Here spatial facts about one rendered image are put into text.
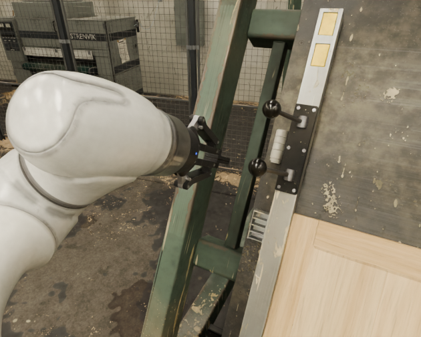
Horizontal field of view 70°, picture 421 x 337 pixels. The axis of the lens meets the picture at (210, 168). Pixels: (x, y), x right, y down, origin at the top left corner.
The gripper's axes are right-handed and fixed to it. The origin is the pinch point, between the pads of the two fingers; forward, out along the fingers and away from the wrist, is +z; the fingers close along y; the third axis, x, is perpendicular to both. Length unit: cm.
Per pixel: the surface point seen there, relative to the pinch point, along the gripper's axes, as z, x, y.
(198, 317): 38, -9, 54
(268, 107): -0.5, 8.3, -11.9
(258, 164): -0.3, 8.8, -0.7
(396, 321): 14.0, 40.3, 23.5
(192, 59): 184, -123, -84
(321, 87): 11.4, 15.6, -20.5
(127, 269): 125, -100, 93
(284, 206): 11.5, 13.9, 7.0
